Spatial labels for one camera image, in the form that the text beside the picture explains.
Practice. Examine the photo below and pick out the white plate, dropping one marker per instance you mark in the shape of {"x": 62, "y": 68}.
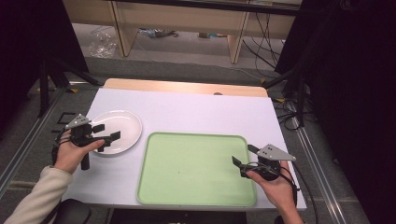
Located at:
{"x": 124, "y": 127}

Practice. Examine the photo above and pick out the light wooden shelf unit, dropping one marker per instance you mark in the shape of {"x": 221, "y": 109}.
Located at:
{"x": 180, "y": 15}

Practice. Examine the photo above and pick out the clear plastic bag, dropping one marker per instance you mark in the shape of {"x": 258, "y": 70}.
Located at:
{"x": 102, "y": 45}

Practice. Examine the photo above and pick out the black metal stand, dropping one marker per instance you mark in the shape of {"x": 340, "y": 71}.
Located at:
{"x": 44, "y": 87}
{"x": 300, "y": 99}

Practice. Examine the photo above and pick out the person's left hand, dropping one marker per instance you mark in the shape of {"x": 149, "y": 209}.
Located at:
{"x": 73, "y": 155}

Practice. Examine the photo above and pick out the green tray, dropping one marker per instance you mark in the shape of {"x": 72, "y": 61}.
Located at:
{"x": 196, "y": 171}

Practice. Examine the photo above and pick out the wooden table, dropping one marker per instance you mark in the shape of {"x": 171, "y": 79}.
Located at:
{"x": 155, "y": 85}

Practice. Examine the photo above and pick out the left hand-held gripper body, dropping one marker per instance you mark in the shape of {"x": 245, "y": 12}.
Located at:
{"x": 81, "y": 134}

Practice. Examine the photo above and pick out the black curtain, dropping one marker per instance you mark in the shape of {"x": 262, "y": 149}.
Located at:
{"x": 355, "y": 93}
{"x": 28, "y": 46}

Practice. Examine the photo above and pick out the white table cover sheet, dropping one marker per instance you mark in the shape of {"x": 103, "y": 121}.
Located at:
{"x": 186, "y": 112}

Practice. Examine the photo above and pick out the blue crumpled wrapper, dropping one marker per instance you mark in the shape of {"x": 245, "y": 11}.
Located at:
{"x": 157, "y": 32}

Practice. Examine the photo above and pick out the aluminium floor rail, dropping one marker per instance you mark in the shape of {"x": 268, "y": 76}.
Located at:
{"x": 28, "y": 146}
{"x": 317, "y": 161}

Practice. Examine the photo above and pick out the person's right hand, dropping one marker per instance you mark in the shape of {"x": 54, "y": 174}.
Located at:
{"x": 277, "y": 189}

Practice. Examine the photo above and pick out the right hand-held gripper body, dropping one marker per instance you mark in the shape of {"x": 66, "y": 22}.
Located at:
{"x": 270, "y": 165}

